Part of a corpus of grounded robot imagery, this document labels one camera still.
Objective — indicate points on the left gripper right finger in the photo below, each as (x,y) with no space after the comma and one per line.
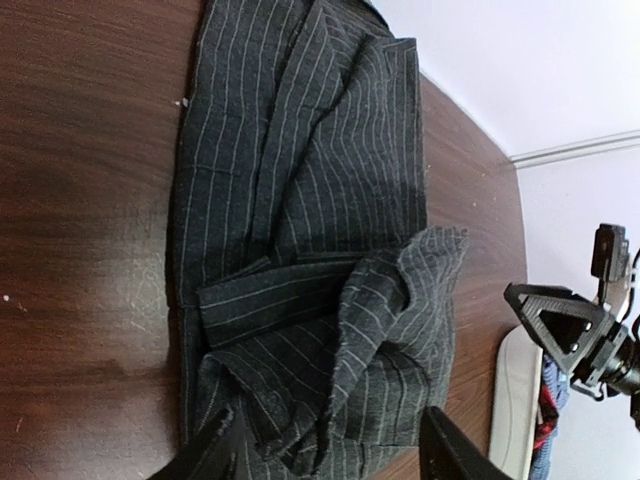
(445,453)

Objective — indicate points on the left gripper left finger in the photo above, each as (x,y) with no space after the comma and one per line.
(212,454)

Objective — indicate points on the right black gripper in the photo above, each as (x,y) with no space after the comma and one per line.
(581,337)

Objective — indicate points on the white plastic bin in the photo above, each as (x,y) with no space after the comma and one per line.
(515,404)

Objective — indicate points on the black pinstriped long sleeve shirt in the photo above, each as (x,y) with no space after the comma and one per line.
(313,296)

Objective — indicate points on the blue checked long sleeve shirt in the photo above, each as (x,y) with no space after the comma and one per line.
(553,396)

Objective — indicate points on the red black plaid shirt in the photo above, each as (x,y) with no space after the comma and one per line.
(546,417)

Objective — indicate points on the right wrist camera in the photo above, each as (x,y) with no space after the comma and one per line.
(610,258)

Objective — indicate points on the right aluminium frame post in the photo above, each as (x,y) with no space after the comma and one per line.
(577,150)

